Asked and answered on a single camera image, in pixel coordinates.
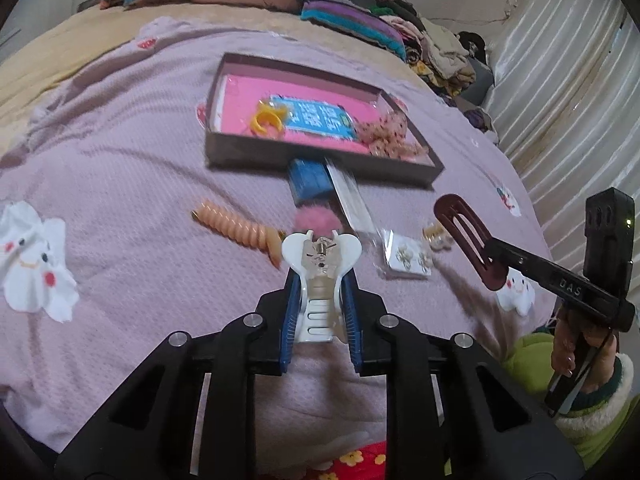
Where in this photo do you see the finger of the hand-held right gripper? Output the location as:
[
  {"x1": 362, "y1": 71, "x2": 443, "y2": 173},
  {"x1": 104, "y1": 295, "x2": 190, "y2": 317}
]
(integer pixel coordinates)
[{"x1": 482, "y1": 237, "x2": 636, "y2": 332}]

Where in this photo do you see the clear plastic packet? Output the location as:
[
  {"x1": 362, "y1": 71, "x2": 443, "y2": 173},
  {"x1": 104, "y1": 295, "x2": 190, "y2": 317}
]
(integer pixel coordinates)
[{"x1": 324, "y1": 157, "x2": 376, "y2": 233}]

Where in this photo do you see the person's green clothing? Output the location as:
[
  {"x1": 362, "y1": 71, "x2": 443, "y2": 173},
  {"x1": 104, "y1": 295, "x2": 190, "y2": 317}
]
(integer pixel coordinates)
[{"x1": 500, "y1": 332, "x2": 557, "y2": 398}]

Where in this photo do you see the beige pearl hair clip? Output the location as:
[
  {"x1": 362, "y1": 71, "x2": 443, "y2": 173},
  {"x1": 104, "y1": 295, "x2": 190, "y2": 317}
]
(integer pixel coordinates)
[{"x1": 422, "y1": 222, "x2": 453, "y2": 251}]

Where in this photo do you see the small blue box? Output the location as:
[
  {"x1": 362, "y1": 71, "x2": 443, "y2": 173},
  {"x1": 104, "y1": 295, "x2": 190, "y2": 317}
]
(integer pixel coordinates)
[{"x1": 287, "y1": 158, "x2": 335, "y2": 206}]

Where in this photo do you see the person's right hand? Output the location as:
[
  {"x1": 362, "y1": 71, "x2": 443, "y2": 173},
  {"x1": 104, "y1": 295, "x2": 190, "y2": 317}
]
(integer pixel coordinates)
[{"x1": 550, "y1": 305, "x2": 621, "y2": 395}]

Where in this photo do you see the white satin curtain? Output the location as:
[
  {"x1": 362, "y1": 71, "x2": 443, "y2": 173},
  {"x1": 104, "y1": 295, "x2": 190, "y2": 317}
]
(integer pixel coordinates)
[{"x1": 480, "y1": 0, "x2": 640, "y2": 261}]

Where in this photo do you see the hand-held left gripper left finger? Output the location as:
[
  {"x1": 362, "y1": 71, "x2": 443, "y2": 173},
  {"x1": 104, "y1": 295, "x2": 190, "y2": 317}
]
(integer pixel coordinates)
[{"x1": 54, "y1": 269, "x2": 306, "y2": 480}]

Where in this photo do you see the grey box with pink inside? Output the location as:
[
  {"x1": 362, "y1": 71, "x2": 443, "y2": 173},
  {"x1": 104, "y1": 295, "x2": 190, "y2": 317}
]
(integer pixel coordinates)
[{"x1": 204, "y1": 52, "x2": 446, "y2": 188}]

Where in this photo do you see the pink blanket with cartoon patches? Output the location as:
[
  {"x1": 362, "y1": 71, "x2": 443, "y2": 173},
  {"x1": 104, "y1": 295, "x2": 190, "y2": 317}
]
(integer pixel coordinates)
[{"x1": 0, "y1": 15, "x2": 556, "y2": 480}]

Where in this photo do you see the pile of clothes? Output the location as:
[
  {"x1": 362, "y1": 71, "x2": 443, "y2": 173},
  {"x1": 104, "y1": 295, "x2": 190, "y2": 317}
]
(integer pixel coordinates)
[{"x1": 372, "y1": 0, "x2": 501, "y2": 146}]

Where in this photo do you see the striped towel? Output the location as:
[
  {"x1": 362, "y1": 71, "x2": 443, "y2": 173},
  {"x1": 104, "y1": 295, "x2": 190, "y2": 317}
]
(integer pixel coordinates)
[{"x1": 300, "y1": 0, "x2": 408, "y2": 61}]

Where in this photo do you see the pink pom-pom hair tie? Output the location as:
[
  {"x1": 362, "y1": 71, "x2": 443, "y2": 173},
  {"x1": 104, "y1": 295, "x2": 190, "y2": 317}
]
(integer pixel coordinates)
[{"x1": 292, "y1": 205, "x2": 346, "y2": 236}]

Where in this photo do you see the pink floral scrunchie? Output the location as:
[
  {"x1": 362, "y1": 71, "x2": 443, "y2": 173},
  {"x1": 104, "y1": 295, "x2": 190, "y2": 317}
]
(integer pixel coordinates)
[{"x1": 356, "y1": 112, "x2": 426, "y2": 161}]

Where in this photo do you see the white hair claw clip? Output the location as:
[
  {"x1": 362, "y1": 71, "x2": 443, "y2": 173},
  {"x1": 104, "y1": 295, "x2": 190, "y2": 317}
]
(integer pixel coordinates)
[{"x1": 281, "y1": 230, "x2": 362, "y2": 345}]

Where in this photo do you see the yellow hair clip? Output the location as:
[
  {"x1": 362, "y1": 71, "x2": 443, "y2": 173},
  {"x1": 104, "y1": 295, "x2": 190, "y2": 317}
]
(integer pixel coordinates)
[{"x1": 250, "y1": 101, "x2": 290, "y2": 138}]

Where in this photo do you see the red floral cloth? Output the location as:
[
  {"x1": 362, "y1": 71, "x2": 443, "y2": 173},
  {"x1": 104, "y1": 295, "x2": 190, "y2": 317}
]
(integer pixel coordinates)
[{"x1": 331, "y1": 440, "x2": 389, "y2": 480}]

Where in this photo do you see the beige blanket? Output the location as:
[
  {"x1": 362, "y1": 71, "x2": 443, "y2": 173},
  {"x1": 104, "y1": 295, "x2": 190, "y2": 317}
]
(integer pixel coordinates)
[{"x1": 0, "y1": 2, "x2": 416, "y2": 126}]

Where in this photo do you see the earring card packet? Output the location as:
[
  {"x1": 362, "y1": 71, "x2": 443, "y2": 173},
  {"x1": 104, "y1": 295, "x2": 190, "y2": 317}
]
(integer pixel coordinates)
[{"x1": 377, "y1": 227, "x2": 433, "y2": 278}]

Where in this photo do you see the person's right forearm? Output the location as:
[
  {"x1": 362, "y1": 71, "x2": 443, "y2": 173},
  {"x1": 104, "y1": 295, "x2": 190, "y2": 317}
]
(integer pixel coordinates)
[{"x1": 552, "y1": 355, "x2": 640, "y2": 471}]

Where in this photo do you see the dark red snap hair clip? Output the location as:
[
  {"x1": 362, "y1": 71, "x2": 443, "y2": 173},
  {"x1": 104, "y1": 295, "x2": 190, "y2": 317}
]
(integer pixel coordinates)
[{"x1": 434, "y1": 193, "x2": 508, "y2": 292}]

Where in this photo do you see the orange spiral hair clip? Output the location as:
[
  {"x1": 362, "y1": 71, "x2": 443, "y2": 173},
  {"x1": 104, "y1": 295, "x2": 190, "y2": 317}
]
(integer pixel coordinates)
[{"x1": 191, "y1": 200, "x2": 287, "y2": 268}]

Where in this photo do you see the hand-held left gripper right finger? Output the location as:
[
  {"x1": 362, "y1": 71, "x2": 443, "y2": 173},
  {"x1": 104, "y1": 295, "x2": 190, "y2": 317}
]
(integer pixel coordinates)
[{"x1": 342, "y1": 267, "x2": 586, "y2": 480}]

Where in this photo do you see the blue printed card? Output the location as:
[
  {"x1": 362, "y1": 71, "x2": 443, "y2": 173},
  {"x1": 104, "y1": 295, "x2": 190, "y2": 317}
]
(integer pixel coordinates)
[{"x1": 267, "y1": 94, "x2": 357, "y2": 142}]

